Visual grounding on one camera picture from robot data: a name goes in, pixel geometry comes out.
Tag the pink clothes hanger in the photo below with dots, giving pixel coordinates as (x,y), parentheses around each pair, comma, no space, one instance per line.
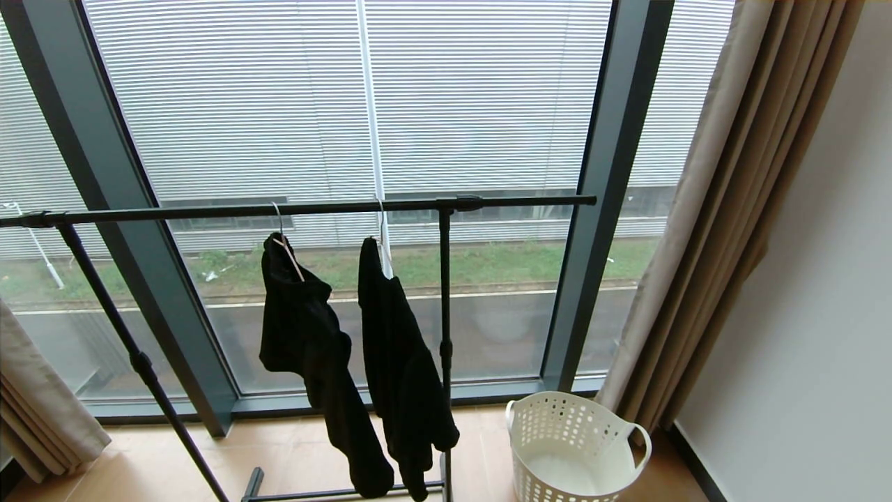
(289,254)
(382,222)

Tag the black garment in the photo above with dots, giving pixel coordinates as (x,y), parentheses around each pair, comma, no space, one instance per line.
(397,362)

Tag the black clothes rack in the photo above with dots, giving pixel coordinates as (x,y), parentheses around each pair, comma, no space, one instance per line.
(279,208)

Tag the white laundry basket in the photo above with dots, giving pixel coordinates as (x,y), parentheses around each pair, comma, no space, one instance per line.
(557,425)

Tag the window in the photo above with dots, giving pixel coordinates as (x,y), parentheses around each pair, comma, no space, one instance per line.
(244,104)

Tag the beige curtain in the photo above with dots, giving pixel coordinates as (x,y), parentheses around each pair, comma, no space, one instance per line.
(42,411)
(732,209)

